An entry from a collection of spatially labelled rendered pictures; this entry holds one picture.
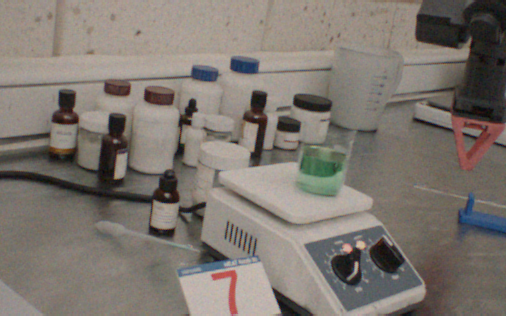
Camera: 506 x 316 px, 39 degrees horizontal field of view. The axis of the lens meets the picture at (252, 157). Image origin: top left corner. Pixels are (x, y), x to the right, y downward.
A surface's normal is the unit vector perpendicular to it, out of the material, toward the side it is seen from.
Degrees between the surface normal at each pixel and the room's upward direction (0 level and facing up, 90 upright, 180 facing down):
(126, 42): 90
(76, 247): 0
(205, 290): 40
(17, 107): 90
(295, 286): 90
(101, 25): 90
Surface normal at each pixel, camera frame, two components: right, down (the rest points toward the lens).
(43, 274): 0.17, -0.94
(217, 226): -0.73, 0.09
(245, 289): 0.50, -0.50
